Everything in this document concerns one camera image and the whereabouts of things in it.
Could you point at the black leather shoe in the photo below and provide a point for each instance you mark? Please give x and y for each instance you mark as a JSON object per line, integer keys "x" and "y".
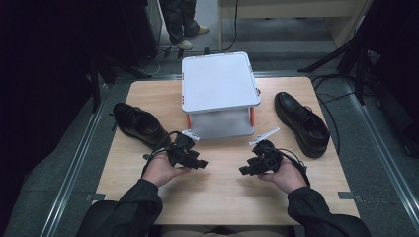
{"x": 304, "y": 123}
{"x": 138, "y": 123}

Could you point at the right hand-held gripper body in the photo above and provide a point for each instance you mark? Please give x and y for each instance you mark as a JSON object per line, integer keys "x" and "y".
{"x": 267, "y": 156}

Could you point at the grey table bracket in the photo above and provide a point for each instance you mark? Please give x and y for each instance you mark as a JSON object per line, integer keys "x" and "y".
{"x": 350, "y": 196}
{"x": 96, "y": 197}

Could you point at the white two-tier shoe rack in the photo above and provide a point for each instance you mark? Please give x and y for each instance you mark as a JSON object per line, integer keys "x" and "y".
{"x": 219, "y": 82}

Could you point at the metal floor rail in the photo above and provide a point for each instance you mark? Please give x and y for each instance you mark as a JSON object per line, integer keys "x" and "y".
{"x": 74, "y": 171}
{"x": 382, "y": 151}

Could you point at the light wooden desk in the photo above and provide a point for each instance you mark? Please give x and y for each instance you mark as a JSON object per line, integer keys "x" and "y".
{"x": 296, "y": 10}

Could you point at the person's left hand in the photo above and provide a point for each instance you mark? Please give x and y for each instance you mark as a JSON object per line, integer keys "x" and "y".
{"x": 159, "y": 169}

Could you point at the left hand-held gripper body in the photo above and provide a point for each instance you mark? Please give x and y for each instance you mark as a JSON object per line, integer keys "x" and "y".
{"x": 179, "y": 154}

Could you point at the black metal stand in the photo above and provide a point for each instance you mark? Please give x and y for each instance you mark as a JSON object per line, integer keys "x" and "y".
{"x": 97, "y": 75}

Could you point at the black tripod stand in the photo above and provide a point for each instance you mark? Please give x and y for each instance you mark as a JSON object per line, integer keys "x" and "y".
{"x": 349, "y": 52}

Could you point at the person's right hand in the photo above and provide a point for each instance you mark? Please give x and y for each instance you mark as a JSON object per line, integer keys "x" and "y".
{"x": 290, "y": 176}

